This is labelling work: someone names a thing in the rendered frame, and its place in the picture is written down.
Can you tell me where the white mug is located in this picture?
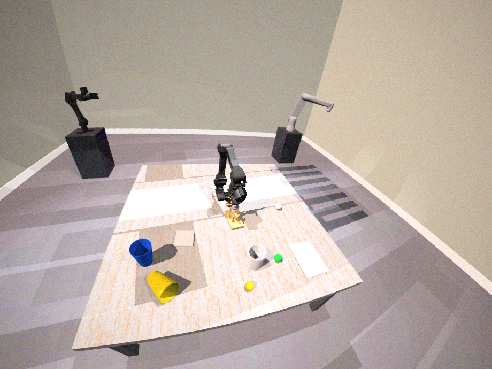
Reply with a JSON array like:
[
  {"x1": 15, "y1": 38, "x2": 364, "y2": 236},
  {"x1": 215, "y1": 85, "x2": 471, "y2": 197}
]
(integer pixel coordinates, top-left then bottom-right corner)
[{"x1": 246, "y1": 244, "x2": 266, "y2": 270}]

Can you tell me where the yellow plastic cup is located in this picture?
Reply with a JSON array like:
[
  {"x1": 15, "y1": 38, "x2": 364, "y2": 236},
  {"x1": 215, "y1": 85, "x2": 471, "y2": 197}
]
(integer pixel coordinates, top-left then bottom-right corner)
[{"x1": 147, "y1": 270, "x2": 179, "y2": 304}]

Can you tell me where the blue cup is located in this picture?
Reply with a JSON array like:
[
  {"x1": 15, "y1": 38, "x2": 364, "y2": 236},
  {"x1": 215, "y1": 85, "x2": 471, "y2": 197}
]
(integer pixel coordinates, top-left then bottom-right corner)
[{"x1": 129, "y1": 239, "x2": 153, "y2": 267}]

